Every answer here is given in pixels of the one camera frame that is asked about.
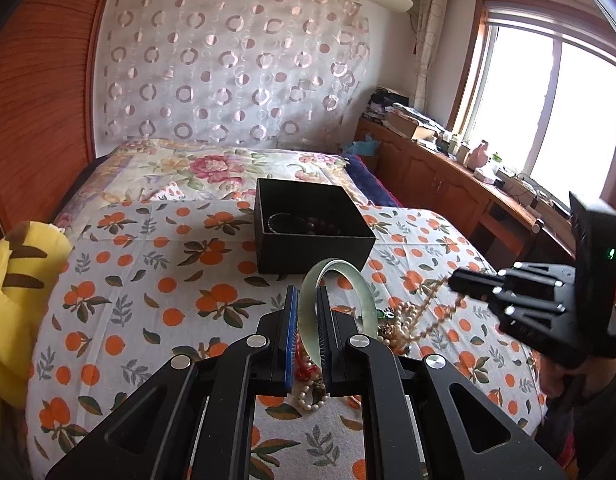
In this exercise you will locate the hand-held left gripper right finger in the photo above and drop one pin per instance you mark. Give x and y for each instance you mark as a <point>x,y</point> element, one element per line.
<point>324,345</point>

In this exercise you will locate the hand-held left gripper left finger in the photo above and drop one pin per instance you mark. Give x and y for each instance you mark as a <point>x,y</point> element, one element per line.
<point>290,340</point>

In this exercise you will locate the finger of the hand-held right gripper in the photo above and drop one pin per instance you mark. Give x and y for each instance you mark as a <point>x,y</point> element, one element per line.
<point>528,317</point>
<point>470,280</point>

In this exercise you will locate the pale green jade bangle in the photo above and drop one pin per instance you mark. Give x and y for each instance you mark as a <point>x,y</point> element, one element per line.
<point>360,285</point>

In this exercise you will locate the black jewelry box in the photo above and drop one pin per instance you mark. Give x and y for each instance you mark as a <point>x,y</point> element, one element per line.
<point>313,255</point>

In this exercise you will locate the person's right forearm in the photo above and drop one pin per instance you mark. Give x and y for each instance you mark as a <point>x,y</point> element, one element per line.
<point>603,420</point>

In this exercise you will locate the person's right hand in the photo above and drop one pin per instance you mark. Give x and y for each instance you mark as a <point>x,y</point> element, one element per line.
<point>552,380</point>

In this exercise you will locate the wooden cabinet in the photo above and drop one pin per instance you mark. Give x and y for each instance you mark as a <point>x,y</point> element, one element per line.
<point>438,190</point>

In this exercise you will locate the white tissue box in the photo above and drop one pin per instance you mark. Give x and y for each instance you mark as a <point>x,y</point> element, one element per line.
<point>485,175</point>

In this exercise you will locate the silver bangle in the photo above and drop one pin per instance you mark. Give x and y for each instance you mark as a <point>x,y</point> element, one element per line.
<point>274,222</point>

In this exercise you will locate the pink figurine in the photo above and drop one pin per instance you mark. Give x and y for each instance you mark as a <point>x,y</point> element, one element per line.
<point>480,154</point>

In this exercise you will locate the dark blue blanket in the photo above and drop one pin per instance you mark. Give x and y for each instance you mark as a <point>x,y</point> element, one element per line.
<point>373,182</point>

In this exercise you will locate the orange fruit print sheet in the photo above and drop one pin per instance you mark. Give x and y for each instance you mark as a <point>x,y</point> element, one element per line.
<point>152,310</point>

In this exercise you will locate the window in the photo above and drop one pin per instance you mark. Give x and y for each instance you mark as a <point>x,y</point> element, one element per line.
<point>548,100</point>

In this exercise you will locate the cardboard box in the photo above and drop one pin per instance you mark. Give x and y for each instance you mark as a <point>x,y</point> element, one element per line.
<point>413,129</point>

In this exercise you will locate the teal plastic bag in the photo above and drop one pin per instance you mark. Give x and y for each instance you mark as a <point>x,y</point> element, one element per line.
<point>360,146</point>

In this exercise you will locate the stack of papers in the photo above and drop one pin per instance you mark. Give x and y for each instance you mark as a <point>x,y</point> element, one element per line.
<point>403,110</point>

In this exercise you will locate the floral quilt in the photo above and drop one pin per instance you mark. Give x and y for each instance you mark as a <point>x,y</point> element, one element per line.
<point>187,170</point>

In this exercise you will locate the patterned window curtain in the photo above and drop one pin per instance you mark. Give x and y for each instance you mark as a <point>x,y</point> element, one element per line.
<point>430,45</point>

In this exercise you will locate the yellow plush toy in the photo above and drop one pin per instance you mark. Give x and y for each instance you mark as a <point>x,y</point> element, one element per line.
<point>17,310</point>

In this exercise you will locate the wooden wardrobe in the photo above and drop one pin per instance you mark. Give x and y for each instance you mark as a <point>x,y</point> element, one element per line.
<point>37,110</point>

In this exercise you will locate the circle pattern wall curtain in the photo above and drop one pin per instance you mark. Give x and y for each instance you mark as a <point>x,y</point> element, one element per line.
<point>227,60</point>

